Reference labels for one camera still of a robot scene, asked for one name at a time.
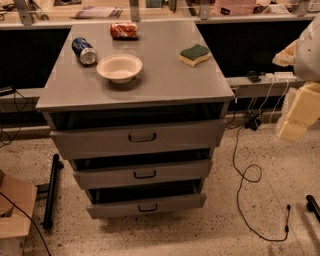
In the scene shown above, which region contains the black bar right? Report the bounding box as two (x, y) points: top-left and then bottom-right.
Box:
(306, 195), (320, 222)

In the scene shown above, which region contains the grey top drawer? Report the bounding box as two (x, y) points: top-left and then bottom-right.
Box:
(51, 119), (226, 160)

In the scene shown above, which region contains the blue soda can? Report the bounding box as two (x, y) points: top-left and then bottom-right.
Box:
(72, 37), (97, 65)

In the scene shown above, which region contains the grey drawer cabinet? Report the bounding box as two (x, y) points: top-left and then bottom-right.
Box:
(37, 21), (233, 205)

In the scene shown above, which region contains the orange snack bag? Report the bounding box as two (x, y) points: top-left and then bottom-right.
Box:
(109, 22), (138, 40)

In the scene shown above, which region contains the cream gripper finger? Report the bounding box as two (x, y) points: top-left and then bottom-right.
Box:
(272, 40), (297, 67)
(276, 82), (320, 142)

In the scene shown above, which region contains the brown cardboard box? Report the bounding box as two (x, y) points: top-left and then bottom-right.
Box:
(0, 170), (37, 256)

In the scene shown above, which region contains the white power strip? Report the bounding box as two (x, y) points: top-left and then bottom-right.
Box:
(265, 72), (296, 81)

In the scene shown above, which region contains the black power adapter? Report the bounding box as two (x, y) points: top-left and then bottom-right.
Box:
(245, 117), (261, 131)

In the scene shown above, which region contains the magazine on shelf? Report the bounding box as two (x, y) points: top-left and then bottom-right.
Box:
(75, 6), (122, 19)

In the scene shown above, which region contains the black metal bar left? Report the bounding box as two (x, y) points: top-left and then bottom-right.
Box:
(42, 154), (64, 230)

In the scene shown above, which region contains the small black device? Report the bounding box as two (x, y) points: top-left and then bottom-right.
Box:
(247, 71), (261, 83)

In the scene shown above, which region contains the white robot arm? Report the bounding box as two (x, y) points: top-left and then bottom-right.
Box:
(272, 15), (320, 141)

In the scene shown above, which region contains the green yellow sponge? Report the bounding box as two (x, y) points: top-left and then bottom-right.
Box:
(179, 44), (210, 67)

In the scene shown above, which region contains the black cable left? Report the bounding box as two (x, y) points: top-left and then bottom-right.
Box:
(0, 191), (53, 256)

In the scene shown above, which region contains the white paper bowl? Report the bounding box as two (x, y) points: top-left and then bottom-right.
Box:
(96, 54), (143, 84)

